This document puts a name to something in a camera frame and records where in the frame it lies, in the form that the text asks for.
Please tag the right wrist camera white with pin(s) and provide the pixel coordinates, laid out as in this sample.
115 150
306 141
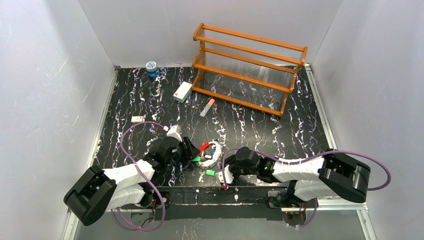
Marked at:
225 178

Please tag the green key tag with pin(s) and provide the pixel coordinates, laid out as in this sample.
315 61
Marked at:
210 172
197 159

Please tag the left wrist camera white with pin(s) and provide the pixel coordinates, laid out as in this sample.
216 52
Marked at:
174 131

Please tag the orange capped tube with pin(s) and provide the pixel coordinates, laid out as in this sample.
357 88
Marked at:
207 107

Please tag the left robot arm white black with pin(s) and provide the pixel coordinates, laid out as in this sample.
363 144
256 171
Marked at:
100 190

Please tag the aluminium rail frame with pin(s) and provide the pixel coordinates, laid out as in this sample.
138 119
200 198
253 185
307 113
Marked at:
299 133

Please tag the metal key organizer ring red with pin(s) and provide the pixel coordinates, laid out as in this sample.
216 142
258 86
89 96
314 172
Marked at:
210 153

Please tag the small white card box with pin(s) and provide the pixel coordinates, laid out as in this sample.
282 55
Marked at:
137 119

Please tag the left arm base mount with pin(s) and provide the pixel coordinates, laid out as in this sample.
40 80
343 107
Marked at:
151 200

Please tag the black key tag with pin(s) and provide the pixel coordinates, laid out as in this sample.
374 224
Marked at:
208 156

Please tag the blue jar with lid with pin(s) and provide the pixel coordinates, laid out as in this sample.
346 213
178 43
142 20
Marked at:
152 69

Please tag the orange wooden shelf rack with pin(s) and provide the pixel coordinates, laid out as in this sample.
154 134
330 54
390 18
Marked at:
246 70

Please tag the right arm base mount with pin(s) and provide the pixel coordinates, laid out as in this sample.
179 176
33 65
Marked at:
296 216

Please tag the white red box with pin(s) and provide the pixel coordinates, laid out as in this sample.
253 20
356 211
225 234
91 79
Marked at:
183 91

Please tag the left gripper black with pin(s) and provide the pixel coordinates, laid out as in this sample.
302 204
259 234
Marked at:
187 149

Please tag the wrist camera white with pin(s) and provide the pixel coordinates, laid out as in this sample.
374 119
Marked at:
174 131
225 178

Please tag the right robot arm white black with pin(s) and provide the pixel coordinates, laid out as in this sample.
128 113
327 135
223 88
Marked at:
331 174

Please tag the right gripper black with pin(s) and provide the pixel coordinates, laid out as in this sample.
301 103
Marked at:
234 169

